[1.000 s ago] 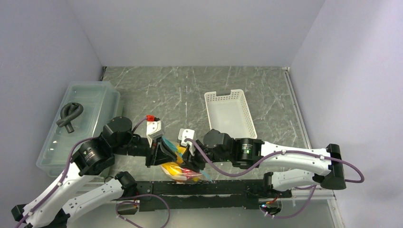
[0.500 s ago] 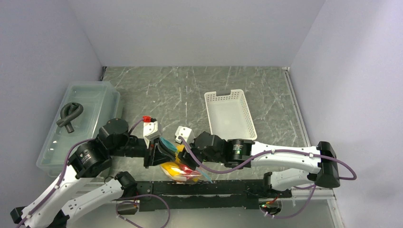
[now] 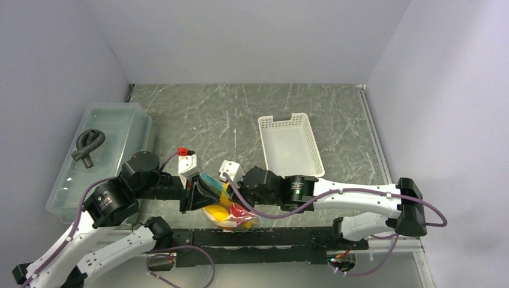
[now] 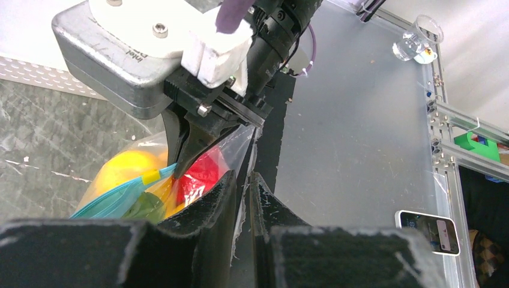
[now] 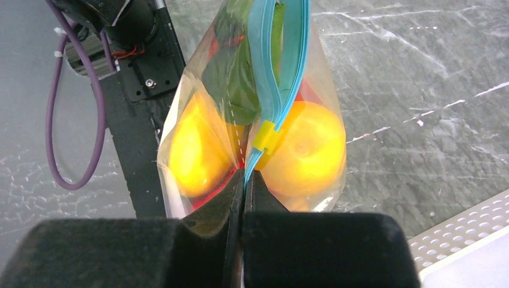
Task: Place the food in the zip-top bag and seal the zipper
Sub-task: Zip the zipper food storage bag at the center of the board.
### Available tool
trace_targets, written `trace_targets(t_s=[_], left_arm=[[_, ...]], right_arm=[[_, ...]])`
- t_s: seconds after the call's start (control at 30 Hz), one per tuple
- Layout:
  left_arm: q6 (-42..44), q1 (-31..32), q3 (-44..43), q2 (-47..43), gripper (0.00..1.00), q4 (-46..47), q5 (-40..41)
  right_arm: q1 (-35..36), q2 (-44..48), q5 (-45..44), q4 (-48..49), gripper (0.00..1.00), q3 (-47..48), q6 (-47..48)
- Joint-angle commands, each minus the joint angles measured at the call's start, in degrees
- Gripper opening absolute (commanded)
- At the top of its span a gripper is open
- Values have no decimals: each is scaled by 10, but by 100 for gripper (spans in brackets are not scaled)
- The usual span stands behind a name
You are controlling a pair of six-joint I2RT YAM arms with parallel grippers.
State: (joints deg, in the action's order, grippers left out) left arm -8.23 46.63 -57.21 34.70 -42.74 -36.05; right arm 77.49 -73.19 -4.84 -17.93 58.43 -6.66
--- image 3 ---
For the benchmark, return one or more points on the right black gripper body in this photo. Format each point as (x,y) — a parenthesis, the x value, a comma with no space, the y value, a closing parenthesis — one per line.
(252,198)

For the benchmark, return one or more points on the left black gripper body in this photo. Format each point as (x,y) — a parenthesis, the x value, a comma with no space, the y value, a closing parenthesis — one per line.
(166,187)

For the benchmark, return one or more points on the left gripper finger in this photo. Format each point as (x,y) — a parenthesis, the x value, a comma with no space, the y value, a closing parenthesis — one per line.
(197,200)
(208,186)

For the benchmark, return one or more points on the yellow fruit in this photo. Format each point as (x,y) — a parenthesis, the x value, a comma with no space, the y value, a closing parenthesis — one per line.
(216,212)

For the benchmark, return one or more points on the yellow lemon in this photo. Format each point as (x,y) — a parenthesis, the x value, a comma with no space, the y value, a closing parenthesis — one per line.
(224,197)

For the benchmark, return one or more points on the clear zip top bag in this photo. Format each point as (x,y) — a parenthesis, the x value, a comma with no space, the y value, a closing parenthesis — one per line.
(231,225)

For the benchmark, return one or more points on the red bell pepper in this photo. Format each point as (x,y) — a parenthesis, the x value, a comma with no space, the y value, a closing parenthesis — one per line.
(239,214)

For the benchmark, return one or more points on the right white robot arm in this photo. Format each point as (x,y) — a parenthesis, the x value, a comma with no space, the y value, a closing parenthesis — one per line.
(364,210)

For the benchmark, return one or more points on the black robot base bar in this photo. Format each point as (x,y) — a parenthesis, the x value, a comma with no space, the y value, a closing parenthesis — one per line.
(311,245)

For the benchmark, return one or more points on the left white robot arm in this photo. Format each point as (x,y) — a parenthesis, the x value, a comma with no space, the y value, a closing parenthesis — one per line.
(107,203)

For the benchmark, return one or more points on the white plastic basket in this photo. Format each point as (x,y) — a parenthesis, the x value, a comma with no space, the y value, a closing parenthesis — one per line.
(289,145)

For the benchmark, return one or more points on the clear plastic storage box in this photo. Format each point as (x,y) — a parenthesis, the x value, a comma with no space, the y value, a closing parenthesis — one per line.
(108,135)

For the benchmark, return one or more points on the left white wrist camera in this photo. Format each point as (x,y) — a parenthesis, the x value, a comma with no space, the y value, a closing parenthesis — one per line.
(188,165)

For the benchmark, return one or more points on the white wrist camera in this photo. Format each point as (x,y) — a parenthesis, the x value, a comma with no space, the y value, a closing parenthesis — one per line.
(188,165)
(233,170)

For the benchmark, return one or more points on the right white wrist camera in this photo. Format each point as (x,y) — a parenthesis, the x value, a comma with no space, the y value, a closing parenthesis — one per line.
(233,170)

